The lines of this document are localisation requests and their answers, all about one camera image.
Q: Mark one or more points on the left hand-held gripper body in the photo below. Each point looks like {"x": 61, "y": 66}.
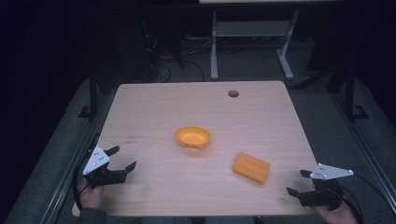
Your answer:
{"x": 96, "y": 160}

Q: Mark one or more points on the orange bowl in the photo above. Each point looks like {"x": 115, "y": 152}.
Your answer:
{"x": 193, "y": 136}

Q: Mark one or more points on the aluminium frame rail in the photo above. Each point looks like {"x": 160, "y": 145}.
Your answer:
{"x": 67, "y": 177}
{"x": 364, "y": 146}

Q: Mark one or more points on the black metal stand post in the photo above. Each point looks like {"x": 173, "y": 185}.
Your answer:
{"x": 350, "y": 93}
{"x": 92, "y": 93}

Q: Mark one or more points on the orange rectangular sponge block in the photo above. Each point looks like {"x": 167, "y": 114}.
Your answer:
{"x": 251, "y": 168}

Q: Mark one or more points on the white metal stand frame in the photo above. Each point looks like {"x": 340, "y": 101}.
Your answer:
{"x": 249, "y": 28}

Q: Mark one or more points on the person's left hand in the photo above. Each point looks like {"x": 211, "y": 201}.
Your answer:
{"x": 91, "y": 196}

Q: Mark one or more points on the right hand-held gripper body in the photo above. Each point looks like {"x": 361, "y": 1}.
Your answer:
{"x": 327, "y": 171}

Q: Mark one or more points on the person's right hand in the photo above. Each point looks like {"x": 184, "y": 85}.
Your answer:
{"x": 339, "y": 216}

